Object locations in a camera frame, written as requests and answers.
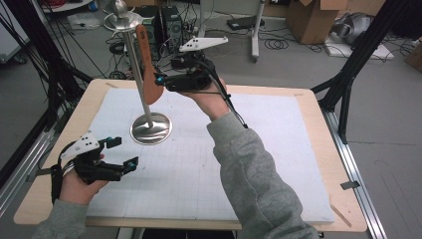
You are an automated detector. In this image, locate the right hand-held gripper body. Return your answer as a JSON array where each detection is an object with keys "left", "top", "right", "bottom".
[{"left": 164, "top": 36, "right": 229, "bottom": 94}]

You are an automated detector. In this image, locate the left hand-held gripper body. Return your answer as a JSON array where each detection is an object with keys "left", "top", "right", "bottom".
[{"left": 59, "top": 130, "right": 125, "bottom": 185}]

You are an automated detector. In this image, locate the wooden rice spatula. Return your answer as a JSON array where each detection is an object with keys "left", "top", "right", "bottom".
[{"left": 134, "top": 24, "right": 165, "bottom": 106}]

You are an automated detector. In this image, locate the metal pole stand round base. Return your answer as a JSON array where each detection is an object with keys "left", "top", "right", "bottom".
[{"left": 104, "top": 0, "right": 173, "bottom": 146}]

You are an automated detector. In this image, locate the person's right hand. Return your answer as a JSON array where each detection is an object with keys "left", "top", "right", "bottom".
[{"left": 178, "top": 78, "right": 233, "bottom": 122}]

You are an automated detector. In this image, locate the person's left hand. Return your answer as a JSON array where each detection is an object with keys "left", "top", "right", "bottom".
[{"left": 59, "top": 152, "right": 108, "bottom": 206}]

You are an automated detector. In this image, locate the dark computer case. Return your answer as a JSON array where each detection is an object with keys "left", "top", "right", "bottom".
[{"left": 137, "top": 6, "right": 163, "bottom": 63}]

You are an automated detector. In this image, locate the black computer tower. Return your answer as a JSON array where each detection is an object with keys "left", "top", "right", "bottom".
[{"left": 161, "top": 5, "right": 185, "bottom": 54}]

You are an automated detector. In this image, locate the white stand leg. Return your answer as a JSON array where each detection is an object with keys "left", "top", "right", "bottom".
[
  {"left": 194, "top": 0, "right": 207, "bottom": 41},
  {"left": 251, "top": 0, "right": 267, "bottom": 64}
]

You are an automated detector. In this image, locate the flat black device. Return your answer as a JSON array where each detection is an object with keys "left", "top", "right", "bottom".
[{"left": 226, "top": 15, "right": 266, "bottom": 32}]

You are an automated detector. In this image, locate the white grid mat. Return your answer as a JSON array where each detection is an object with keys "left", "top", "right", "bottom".
[{"left": 87, "top": 88, "right": 335, "bottom": 223}]

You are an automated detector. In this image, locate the large cardboard box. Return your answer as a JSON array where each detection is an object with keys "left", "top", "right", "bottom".
[{"left": 286, "top": 0, "right": 349, "bottom": 45}]

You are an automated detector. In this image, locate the white foam board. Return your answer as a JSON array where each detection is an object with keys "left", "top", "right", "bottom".
[{"left": 323, "top": 34, "right": 395, "bottom": 62}]

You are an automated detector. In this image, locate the grey bag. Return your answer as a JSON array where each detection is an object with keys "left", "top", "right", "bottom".
[{"left": 331, "top": 12, "right": 374, "bottom": 46}]

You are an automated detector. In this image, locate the dark tape piece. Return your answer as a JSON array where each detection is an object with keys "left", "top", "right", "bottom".
[{"left": 340, "top": 180, "right": 361, "bottom": 191}]

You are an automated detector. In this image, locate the small cardboard box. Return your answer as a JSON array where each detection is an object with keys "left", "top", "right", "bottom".
[{"left": 404, "top": 41, "right": 422, "bottom": 74}]

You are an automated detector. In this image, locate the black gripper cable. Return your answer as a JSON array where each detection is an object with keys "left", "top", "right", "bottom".
[{"left": 198, "top": 61, "right": 249, "bottom": 129}]

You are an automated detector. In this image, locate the black wrist strap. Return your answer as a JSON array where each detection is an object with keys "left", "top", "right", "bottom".
[{"left": 50, "top": 163, "right": 64, "bottom": 204}]

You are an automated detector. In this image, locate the aluminium rail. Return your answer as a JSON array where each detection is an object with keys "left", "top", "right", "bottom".
[
  {"left": 0, "top": 109, "right": 68, "bottom": 217},
  {"left": 321, "top": 109, "right": 387, "bottom": 239}
]

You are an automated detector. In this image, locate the black frame post with cables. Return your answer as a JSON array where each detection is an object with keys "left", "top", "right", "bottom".
[{"left": 0, "top": 0, "right": 95, "bottom": 133}]

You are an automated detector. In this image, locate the thin black cable coil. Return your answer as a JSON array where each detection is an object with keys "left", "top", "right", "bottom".
[{"left": 264, "top": 38, "right": 290, "bottom": 51}]

